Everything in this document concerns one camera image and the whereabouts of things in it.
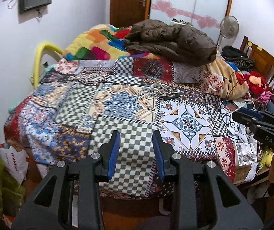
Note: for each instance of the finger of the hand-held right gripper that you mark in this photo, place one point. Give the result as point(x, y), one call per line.
point(252, 113)
point(243, 119)

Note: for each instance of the brown wooden headboard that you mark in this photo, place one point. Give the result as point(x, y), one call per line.
point(264, 62)

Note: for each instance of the wooden wardrobe with white doors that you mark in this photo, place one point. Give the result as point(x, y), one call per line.
point(192, 2)

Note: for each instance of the brown wooden door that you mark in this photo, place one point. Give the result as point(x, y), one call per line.
point(127, 2)

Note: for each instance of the small patterned pouch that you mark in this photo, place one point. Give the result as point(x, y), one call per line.
point(246, 153)

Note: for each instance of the brown padded jacket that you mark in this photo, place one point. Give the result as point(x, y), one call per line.
point(170, 40)

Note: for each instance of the yellow soft toy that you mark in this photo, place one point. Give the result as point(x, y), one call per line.
point(266, 157)

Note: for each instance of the pink cloth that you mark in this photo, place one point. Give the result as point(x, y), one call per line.
point(266, 97)

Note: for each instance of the colourful block pattern blanket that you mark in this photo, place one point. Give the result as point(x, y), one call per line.
point(91, 45)

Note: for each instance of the standing electric fan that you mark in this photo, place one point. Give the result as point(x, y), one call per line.
point(229, 26)

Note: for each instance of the yellow curved tube frame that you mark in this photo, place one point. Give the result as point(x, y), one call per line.
point(40, 55)

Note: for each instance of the small black device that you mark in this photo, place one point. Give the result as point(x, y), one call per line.
point(169, 96)

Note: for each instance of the patchwork patterned bedspread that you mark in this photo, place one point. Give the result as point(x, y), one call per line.
point(103, 105)

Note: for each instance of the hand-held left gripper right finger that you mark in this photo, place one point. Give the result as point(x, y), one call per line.
point(158, 158)

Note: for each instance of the red plush toy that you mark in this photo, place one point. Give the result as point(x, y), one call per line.
point(256, 82)

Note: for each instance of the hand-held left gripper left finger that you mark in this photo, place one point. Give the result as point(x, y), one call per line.
point(111, 158)

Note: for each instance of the black clothing pile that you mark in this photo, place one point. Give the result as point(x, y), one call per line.
point(237, 56)

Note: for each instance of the tan plush blanket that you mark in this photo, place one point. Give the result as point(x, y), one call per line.
point(225, 74)

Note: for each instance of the white plastic bag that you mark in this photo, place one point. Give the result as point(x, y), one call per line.
point(13, 160)

